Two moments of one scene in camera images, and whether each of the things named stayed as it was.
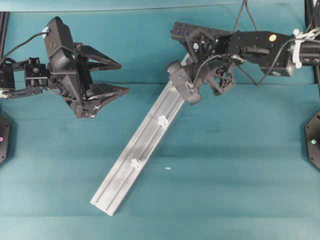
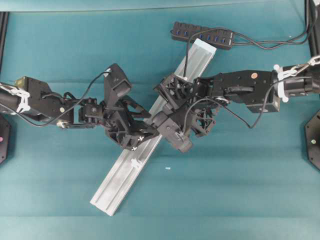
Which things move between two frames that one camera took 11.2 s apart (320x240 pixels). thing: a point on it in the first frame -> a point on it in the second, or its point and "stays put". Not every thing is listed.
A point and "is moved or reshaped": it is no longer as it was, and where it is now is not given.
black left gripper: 69,74 -> 118,123
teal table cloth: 233,166 stays put
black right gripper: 201,44 -> 179,92
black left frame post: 4,16 stays put
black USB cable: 273,59 is moved or reshaped
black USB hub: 180,30 stays put
